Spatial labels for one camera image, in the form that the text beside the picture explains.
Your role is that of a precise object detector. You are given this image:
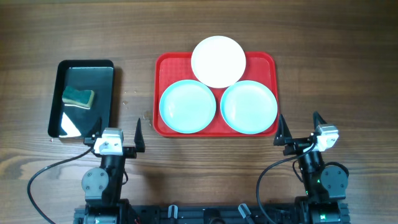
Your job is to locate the left black camera cable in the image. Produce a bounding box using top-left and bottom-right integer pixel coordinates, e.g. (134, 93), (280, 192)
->
(27, 146), (95, 224)

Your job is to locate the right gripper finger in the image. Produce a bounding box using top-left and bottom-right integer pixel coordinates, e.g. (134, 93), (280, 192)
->
(313, 111), (327, 134)
(273, 114), (293, 146)

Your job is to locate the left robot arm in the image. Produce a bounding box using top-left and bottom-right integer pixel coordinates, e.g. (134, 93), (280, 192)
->
(73, 120), (146, 223)

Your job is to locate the black rectangular metal tray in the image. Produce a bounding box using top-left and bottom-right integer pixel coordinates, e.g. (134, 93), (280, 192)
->
(47, 60), (115, 139)

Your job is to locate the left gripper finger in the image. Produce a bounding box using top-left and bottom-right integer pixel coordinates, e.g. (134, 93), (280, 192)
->
(91, 117), (102, 139)
(134, 118), (146, 152)

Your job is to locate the right black camera cable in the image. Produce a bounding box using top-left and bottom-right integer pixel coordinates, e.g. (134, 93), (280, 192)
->
(256, 141), (318, 224)

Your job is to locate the green and yellow sponge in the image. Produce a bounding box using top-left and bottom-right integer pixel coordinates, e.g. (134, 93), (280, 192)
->
(62, 86), (95, 110)

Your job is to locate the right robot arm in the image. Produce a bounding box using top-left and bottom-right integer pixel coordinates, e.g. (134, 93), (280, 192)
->
(274, 112), (351, 224)

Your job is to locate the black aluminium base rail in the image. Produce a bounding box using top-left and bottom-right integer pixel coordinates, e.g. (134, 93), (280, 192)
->
(73, 203), (351, 224)

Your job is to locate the red plastic serving tray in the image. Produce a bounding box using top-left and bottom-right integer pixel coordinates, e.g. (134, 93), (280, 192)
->
(152, 52), (279, 138)

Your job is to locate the white round plate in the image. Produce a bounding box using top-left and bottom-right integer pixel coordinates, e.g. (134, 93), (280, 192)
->
(191, 35), (246, 88)

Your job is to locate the black camera cable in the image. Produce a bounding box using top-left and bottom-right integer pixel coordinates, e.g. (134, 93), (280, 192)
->
(256, 141), (318, 224)
(27, 146), (95, 224)

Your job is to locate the light blue plate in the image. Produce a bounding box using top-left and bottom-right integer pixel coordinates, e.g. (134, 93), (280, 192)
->
(220, 80), (278, 134)
(159, 80), (216, 134)

